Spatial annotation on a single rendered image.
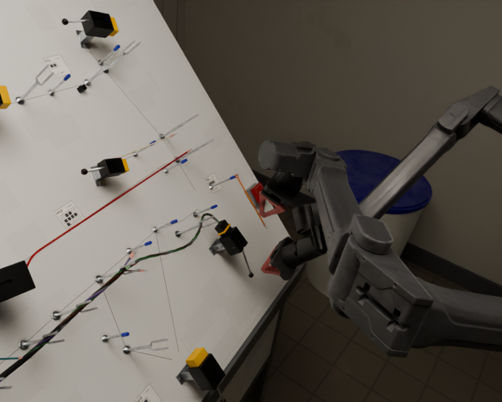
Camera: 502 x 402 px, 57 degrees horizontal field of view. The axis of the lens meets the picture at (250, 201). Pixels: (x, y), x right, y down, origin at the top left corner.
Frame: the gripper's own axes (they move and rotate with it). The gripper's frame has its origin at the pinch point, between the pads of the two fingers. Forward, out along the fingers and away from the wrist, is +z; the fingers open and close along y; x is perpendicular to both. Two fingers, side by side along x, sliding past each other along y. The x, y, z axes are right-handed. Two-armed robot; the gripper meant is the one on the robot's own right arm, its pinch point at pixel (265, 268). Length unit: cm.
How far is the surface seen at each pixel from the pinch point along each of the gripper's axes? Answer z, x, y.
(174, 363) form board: 9.8, -2.5, 31.3
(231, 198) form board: 7.9, -17.4, -16.2
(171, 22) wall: 110, -109, -192
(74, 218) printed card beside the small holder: 3.7, -41.0, 27.2
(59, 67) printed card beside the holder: -1, -69, 6
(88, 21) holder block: -9, -72, -3
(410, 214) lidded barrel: 18, 57, -111
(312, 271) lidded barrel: 86, 61, -106
